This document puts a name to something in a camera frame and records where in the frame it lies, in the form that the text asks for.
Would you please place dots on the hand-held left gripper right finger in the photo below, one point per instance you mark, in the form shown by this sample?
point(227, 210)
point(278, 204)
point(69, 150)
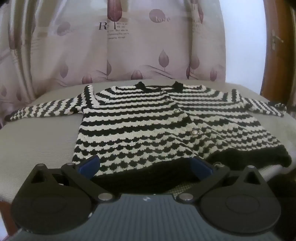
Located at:
point(202, 166)

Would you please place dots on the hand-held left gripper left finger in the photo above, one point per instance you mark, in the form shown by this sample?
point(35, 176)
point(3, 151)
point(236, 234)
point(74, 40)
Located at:
point(89, 165)

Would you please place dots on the black white striped knit cardigan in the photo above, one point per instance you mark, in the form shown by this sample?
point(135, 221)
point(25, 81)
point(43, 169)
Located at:
point(143, 125)

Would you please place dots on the grey table cover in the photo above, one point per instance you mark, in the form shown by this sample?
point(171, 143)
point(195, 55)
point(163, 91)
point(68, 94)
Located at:
point(34, 143)

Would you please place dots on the pink leaf print curtain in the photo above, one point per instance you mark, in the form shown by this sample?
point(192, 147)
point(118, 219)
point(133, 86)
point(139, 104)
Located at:
point(111, 44)

